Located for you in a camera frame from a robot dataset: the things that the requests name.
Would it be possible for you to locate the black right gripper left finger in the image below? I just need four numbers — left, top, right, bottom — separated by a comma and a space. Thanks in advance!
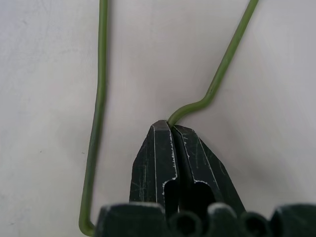
129, 119, 180, 216

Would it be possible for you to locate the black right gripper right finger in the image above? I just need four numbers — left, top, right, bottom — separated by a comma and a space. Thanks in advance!
172, 125, 248, 216

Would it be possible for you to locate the green wire hanger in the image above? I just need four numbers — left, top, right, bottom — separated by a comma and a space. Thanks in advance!
78, 0, 260, 235

